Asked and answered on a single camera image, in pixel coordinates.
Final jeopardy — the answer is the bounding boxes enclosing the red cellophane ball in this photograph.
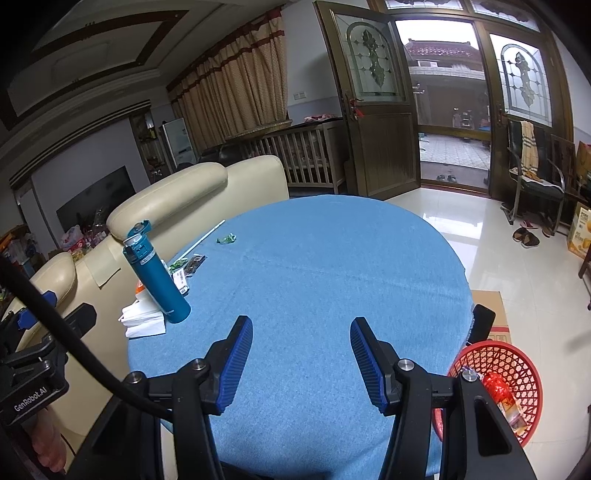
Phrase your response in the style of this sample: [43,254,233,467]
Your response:
[483,371,529,435]

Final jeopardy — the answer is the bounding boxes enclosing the left hand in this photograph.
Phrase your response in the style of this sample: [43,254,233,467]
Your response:
[24,409,67,473]

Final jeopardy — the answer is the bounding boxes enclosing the white folded tissues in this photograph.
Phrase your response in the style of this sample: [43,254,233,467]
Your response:
[118,287,166,339]

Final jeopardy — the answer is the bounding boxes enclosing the blue thermos bottle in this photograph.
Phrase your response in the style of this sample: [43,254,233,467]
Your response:
[123,220,190,324]

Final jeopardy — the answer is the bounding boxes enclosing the orange white small box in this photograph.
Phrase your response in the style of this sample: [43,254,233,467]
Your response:
[135,269,189,296]

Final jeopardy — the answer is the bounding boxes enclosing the dark small sachet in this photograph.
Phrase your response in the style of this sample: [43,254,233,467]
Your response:
[183,254,206,277]

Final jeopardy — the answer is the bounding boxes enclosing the green leaf wrapper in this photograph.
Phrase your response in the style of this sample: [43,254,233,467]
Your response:
[168,257,188,274]

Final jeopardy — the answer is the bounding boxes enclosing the black television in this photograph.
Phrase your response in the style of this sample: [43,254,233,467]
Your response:
[57,167,135,232]

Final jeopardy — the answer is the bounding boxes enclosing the white thin stick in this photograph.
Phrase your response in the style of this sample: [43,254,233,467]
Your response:
[176,219,225,259]

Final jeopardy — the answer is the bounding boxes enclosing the blue tablecloth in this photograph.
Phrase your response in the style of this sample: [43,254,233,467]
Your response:
[128,195,473,479]

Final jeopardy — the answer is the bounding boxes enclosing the green candy wrapper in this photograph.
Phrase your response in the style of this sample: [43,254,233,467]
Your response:
[216,233,237,245]

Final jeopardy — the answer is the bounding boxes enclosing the cardboard box on floor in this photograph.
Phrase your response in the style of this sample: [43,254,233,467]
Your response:
[467,290,512,345]

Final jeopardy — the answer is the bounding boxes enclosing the red plastic mesh basket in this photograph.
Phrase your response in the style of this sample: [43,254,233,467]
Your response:
[448,340,543,447]

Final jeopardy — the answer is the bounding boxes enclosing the cream leather sofa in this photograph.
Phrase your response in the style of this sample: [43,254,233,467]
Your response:
[0,154,292,480]

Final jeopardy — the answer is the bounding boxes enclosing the slippers on floor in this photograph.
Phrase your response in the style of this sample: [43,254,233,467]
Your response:
[512,227,540,248]

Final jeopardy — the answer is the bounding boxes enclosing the white air conditioner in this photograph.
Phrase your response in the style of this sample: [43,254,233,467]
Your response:
[160,118,197,171]

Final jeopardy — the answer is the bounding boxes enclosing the wooden slatted crib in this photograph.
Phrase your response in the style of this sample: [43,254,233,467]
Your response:
[226,118,349,194]

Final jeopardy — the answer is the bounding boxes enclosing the orange printed carton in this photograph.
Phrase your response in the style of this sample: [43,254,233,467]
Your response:
[567,202,591,259]

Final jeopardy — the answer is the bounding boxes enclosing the brown wooden door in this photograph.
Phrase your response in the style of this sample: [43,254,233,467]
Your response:
[315,1,421,200]

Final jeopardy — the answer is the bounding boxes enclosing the beige curtain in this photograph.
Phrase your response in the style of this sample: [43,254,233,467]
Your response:
[167,7,287,152]

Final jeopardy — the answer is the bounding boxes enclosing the metal frame chair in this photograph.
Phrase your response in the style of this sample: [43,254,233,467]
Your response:
[501,120,577,236]

